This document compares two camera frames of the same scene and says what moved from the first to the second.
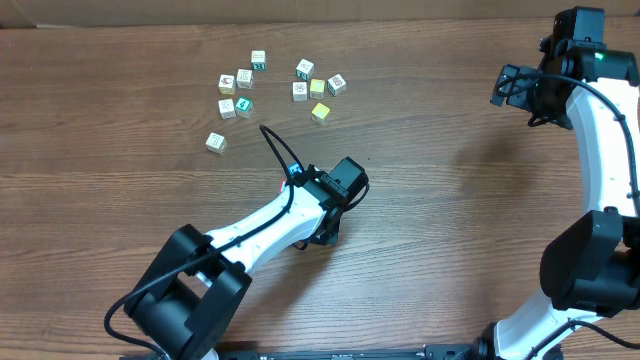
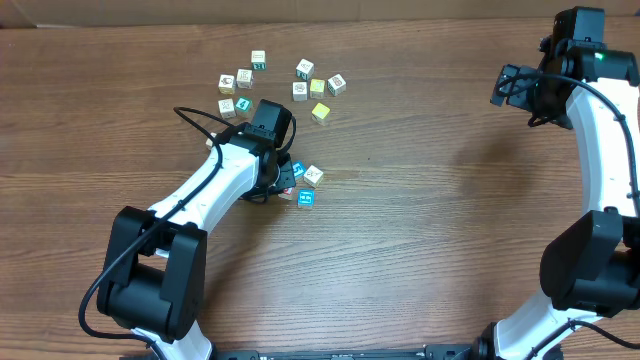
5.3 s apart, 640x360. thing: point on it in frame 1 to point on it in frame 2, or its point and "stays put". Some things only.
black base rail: [435, 352] stays put
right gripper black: [507, 85] stays put
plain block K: [244, 79] stays put
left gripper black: [330, 232] to [286, 176]
